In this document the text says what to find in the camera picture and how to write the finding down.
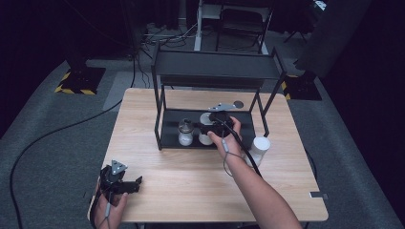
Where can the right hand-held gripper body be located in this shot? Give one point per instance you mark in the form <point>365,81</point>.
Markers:
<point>223,125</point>

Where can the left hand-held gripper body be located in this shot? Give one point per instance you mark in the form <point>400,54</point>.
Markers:
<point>112,181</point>

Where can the white jar with white lid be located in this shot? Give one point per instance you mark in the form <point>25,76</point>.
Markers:
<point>204,118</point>
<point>261,146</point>

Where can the glass jar with silver lid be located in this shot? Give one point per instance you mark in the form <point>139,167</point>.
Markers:
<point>185,137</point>

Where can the black metal shelf rack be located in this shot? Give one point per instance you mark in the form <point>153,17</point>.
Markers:
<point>216,65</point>

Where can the person's right hand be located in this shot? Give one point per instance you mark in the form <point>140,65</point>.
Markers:
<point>230,146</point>

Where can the person's left hand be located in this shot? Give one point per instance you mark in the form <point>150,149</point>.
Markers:
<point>106,219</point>

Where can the round grey table grommet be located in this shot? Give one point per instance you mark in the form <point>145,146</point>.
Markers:
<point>239,104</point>

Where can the black stand base striped tape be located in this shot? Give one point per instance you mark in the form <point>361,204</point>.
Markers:
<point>82,81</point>
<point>302,88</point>

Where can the black chair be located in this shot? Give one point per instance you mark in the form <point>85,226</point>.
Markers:
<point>243,19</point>

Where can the grey curtain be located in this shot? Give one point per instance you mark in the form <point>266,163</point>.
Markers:
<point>331,35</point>

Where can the white desk frame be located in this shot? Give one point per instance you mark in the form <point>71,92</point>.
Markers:
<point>198,28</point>

